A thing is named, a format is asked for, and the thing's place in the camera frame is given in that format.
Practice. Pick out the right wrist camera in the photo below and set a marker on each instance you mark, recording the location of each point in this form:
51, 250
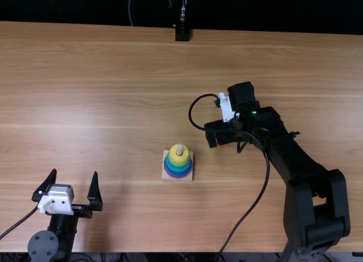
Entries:
227, 107

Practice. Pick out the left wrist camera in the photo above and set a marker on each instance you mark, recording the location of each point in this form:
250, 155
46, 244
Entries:
58, 201

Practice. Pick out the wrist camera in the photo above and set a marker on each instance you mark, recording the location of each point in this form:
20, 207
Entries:
58, 201
227, 107

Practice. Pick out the black clamp stand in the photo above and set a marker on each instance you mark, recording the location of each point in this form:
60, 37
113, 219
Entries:
183, 35

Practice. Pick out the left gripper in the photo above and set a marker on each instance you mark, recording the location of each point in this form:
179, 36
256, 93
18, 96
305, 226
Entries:
83, 211

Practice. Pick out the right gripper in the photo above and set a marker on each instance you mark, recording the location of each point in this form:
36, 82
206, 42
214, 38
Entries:
225, 131

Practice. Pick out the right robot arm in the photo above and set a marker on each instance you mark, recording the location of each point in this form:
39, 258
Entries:
300, 171

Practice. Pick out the wooden peg base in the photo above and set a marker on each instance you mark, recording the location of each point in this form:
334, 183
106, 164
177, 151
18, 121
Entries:
190, 177

